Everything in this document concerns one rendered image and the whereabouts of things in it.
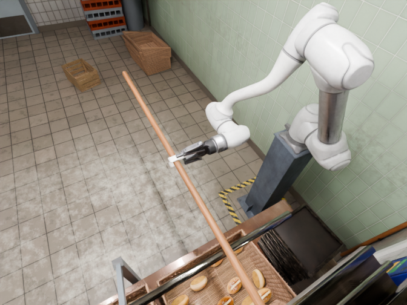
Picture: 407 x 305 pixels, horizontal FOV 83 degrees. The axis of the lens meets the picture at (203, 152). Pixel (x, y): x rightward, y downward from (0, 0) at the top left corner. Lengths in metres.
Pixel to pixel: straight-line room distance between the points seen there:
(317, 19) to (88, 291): 2.18
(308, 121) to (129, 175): 1.80
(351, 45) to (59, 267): 2.31
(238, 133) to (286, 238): 0.61
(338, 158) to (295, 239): 0.47
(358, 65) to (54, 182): 2.58
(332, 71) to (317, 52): 0.09
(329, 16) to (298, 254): 1.04
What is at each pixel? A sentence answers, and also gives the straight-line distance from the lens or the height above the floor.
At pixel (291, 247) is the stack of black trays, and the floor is 0.87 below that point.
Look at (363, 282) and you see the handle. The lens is 0.74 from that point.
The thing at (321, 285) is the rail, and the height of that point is 1.44.
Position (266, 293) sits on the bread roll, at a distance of 1.50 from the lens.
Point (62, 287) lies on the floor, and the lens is 2.30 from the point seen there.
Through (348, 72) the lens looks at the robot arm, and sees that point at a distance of 0.81.
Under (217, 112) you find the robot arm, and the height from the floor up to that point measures 1.27.
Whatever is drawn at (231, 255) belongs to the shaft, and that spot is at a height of 1.21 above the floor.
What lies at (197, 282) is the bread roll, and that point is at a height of 0.65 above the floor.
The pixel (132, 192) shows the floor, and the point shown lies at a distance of 2.40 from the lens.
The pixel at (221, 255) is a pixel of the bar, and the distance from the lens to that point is 0.93.
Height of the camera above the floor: 2.07
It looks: 52 degrees down
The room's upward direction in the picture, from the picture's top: 5 degrees clockwise
